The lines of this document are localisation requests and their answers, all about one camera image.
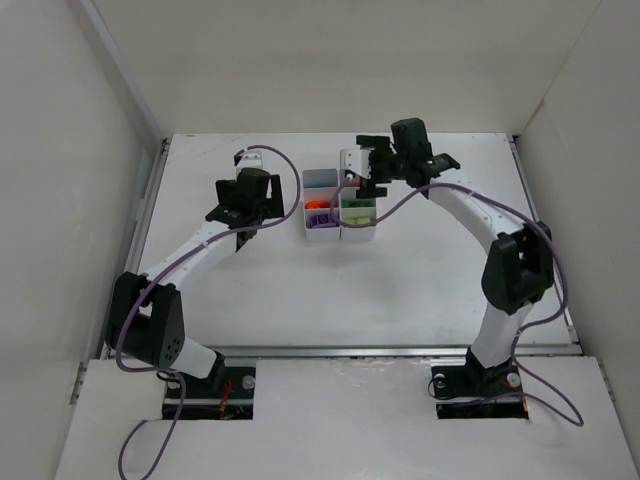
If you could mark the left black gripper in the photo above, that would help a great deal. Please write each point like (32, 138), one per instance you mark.
(275, 195)

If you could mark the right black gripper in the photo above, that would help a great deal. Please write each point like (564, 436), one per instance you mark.
(373, 166)

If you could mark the green number lego brick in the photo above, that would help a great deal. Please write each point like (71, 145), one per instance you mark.
(345, 204)

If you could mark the orange round lego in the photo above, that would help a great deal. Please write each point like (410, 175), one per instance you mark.
(317, 204)

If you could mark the purple arch lego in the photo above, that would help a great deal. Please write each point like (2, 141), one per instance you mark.
(322, 220)

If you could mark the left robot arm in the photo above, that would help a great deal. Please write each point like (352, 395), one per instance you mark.
(146, 319)

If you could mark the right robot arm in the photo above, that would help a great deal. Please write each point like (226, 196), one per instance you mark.
(519, 267)

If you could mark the right white divided container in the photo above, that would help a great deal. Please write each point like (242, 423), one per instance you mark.
(356, 212)

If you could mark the white divided container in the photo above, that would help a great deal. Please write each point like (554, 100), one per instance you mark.
(318, 188)
(356, 212)

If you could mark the left white divided container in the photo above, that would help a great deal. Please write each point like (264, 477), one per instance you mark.
(318, 188)

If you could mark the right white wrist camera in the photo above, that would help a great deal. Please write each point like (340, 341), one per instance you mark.
(356, 161)

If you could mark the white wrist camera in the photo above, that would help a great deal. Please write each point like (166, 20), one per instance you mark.
(248, 159)
(356, 161)

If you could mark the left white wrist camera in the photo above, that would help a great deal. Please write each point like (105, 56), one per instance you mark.
(248, 159)

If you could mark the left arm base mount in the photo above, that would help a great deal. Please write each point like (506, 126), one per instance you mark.
(231, 399)

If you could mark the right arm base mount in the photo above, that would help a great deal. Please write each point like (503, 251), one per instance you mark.
(465, 392)

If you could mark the aluminium rail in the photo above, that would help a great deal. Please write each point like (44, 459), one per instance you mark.
(573, 348)

